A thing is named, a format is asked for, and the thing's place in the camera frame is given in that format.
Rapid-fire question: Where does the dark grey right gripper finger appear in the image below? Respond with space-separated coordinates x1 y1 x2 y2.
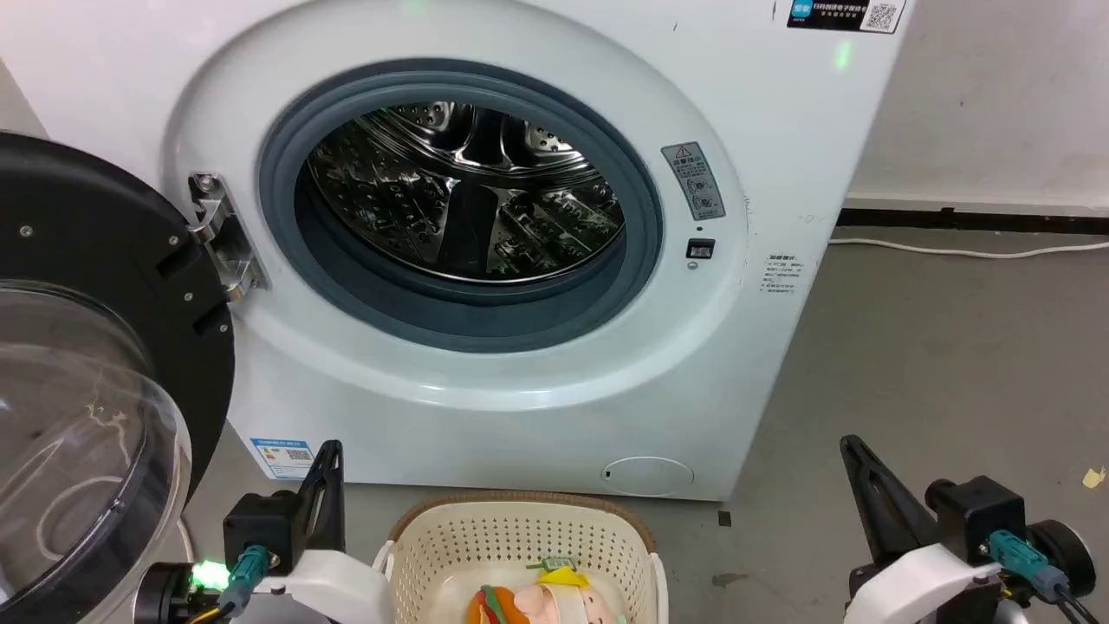
839 434 944 566

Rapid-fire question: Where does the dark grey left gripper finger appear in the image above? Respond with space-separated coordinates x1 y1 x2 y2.
297 439 346 556

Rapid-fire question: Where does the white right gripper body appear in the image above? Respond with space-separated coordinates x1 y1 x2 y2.
846 542 1008 624

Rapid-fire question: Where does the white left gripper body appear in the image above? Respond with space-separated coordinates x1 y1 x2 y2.
253 548 395 624

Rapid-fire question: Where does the white front-load washing machine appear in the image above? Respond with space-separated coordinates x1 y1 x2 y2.
0 0 919 504

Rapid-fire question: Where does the blue white energy label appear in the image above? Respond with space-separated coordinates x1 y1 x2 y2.
250 436 315 481

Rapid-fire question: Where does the cream perforated laundry basket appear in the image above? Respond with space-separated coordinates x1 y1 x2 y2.
374 491 670 624

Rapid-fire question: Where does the pink doll with yellow hat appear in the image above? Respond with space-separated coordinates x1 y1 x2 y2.
513 559 629 624

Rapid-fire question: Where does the oval drain filter cover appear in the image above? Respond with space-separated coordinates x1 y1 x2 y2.
601 456 696 499

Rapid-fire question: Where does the small printed text sticker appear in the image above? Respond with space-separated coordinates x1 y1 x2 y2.
762 253 800 296

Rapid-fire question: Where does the chrome door hinge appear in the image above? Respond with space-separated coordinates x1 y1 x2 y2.
188 172 268 301

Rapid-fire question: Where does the black baseboard strip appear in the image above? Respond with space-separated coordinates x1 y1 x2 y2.
836 208 1109 237

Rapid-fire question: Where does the stainless steel washer drum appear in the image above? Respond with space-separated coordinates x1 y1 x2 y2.
305 102 626 285

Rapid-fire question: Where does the grey rubber door gasket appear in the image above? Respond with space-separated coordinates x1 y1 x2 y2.
257 59 666 354

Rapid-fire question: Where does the black washer door, clear dome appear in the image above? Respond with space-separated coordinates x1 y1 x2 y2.
0 130 237 624

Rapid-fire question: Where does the grey warning sticker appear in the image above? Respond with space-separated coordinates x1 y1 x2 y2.
660 141 727 222

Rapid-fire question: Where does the black QR code sticker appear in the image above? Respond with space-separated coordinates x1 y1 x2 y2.
787 0 906 36

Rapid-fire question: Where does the right teal plug cable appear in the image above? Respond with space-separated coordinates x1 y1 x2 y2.
986 530 1109 624

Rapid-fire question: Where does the teal plug cable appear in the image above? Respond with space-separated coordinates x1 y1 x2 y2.
201 544 273 624
986 530 1109 624

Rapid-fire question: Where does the left teal plug cable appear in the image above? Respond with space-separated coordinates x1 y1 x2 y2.
201 544 273 624

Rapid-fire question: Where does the white floor cable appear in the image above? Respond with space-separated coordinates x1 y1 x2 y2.
827 236 1109 261

